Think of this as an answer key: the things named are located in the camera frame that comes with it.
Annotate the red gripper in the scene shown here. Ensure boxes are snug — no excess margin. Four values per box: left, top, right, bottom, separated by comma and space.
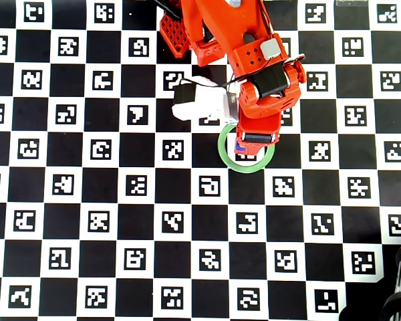
234, 62, 307, 158

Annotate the black white checkerboard marker mat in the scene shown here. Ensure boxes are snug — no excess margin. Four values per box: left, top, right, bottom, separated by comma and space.
0, 0, 401, 321

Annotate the green ring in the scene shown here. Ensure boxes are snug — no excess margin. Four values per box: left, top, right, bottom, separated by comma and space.
217, 123, 276, 174

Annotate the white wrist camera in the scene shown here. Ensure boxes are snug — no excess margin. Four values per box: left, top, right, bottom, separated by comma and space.
170, 76, 240, 124

